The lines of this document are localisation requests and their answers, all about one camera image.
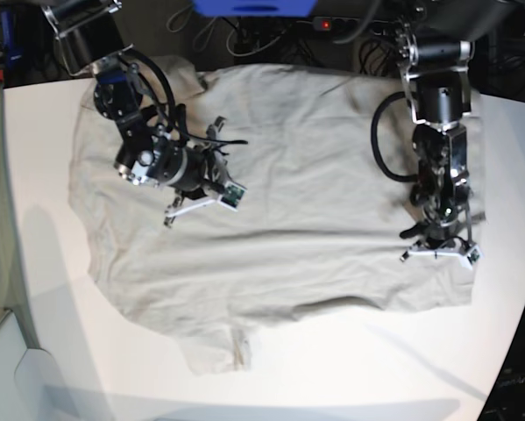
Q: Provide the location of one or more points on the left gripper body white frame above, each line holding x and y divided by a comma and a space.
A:
438, 241

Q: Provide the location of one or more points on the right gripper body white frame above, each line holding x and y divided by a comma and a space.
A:
204, 176

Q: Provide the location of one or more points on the grey t-shirt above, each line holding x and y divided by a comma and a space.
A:
318, 228

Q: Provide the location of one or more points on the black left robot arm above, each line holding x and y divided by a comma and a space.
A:
435, 48

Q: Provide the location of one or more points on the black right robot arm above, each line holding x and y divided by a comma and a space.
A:
131, 90

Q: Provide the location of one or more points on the blue box at top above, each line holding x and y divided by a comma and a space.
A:
254, 8

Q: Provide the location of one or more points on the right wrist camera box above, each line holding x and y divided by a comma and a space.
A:
232, 195

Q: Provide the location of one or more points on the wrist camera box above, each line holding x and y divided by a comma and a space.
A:
470, 256
232, 195

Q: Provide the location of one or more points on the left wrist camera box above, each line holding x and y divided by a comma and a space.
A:
470, 256

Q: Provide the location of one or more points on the black power strip red switch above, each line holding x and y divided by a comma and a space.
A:
340, 25

